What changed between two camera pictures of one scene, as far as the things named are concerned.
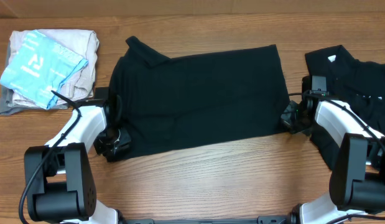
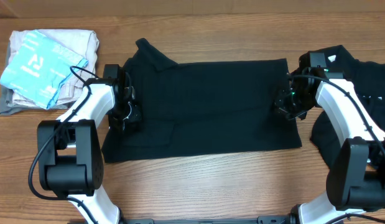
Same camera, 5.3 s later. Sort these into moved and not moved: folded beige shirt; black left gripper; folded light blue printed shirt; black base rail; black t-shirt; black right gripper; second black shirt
Moved: black right gripper; black left gripper; black t-shirt
Not moved: folded light blue printed shirt; folded beige shirt; black base rail; second black shirt
